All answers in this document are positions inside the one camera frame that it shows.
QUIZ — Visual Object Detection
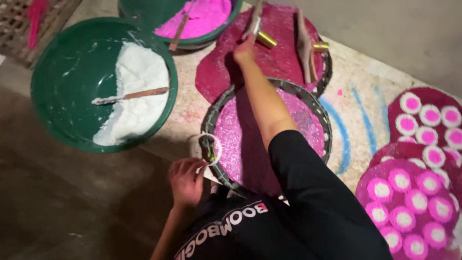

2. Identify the green bowl with pink paste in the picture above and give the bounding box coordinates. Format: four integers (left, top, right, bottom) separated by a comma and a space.
118, 0, 244, 50

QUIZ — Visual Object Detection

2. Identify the white ring stamp tool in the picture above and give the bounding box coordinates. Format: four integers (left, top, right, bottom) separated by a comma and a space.
189, 133, 223, 167

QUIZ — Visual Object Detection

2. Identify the black printed shirt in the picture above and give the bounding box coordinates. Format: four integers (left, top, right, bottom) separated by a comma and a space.
175, 130, 395, 260

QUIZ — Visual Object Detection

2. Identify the pink dotted round sheet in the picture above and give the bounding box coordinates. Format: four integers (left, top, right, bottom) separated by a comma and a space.
355, 158, 462, 260

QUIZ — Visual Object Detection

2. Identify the woven basket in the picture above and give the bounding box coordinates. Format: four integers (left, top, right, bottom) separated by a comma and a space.
0, 0, 83, 68

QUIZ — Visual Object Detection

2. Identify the pink glitter round sheet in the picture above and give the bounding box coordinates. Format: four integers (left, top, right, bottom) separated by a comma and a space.
214, 88, 326, 197

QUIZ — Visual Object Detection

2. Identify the pink cloth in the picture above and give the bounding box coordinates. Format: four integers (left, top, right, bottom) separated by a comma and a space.
27, 0, 50, 50

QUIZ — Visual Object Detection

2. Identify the pink paste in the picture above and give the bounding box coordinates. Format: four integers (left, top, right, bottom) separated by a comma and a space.
154, 0, 232, 40

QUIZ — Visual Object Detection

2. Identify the dark red dotted round sheet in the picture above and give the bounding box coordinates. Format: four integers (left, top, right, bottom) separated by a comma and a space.
368, 140, 462, 183
387, 87, 462, 150

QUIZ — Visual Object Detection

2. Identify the wooden tool with brass tube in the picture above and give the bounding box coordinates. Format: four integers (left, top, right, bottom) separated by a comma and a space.
242, 0, 278, 50
296, 9, 330, 85

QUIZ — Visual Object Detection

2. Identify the white paste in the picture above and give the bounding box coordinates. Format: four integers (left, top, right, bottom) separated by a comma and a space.
92, 41, 170, 147

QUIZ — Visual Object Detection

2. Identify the dark rimmed round tray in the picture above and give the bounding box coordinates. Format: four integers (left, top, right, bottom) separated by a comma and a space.
201, 77, 333, 198

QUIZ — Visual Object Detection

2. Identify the large green bowl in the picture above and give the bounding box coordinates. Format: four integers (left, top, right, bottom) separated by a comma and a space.
30, 17, 179, 154

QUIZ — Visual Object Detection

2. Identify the person's left hand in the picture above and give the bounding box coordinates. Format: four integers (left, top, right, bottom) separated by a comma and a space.
168, 157, 210, 209

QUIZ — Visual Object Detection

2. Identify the person's right hand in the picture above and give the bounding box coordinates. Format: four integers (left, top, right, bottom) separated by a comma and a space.
233, 32, 257, 67

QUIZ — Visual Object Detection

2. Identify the plain dark red round sheet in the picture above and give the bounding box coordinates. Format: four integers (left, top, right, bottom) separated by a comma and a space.
195, 3, 325, 105

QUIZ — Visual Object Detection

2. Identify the wooden stick with white paste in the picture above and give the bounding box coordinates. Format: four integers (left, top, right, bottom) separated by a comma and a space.
91, 87, 169, 106

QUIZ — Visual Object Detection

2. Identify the wooden stick with pink paste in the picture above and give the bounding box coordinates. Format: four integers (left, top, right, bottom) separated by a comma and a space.
168, 13, 190, 52

